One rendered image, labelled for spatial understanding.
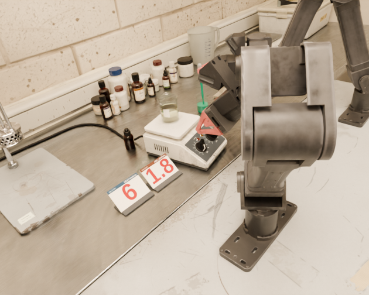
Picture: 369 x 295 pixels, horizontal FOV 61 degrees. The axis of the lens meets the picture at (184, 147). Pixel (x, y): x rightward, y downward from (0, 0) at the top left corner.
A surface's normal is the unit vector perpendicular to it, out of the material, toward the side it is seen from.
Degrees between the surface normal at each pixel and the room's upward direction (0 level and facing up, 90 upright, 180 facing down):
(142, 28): 90
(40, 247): 0
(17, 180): 0
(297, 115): 28
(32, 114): 90
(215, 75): 90
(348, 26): 92
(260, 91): 47
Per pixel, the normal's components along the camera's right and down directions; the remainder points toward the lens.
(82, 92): 0.74, 0.32
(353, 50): -0.25, 0.55
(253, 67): -0.15, -0.15
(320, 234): -0.10, -0.82
